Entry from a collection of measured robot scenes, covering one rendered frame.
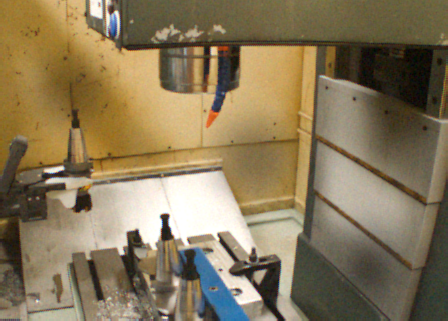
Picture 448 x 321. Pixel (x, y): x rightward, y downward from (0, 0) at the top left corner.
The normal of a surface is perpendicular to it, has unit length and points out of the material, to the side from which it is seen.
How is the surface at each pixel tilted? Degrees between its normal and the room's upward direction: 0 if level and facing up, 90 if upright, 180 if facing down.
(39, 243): 24
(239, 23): 90
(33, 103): 90
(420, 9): 90
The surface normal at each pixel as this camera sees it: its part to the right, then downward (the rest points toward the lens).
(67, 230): 0.13, -0.68
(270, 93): 0.31, 0.38
